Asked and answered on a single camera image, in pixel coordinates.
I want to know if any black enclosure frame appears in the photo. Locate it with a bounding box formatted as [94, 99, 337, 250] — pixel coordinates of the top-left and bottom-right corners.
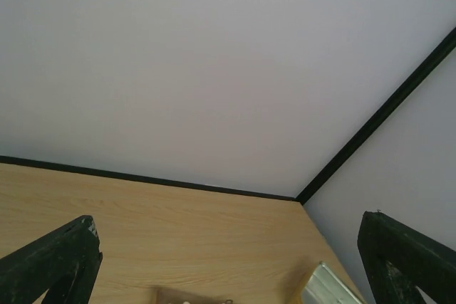
[1, 29, 455, 205]

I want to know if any metal tin tray right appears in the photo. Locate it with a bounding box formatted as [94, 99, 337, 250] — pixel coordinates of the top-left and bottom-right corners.
[298, 262, 363, 304]

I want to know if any wooden chess board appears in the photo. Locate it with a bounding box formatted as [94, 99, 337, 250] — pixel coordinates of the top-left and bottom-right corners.
[152, 287, 234, 304]

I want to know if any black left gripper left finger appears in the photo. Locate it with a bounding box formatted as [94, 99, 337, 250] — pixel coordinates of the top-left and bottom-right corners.
[1, 215, 103, 303]

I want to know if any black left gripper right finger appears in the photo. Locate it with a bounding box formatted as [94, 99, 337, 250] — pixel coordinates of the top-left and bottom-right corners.
[357, 211, 455, 303]

